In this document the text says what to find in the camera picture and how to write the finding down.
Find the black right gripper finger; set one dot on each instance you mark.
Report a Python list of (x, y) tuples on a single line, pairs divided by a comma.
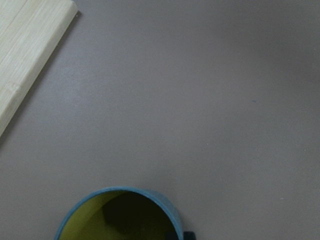
[(132, 216)]

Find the blue mug yellow inside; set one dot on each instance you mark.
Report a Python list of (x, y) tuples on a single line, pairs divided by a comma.
[(85, 221)]

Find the bamboo cutting board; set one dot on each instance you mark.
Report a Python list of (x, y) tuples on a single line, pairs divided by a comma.
[(29, 32)]

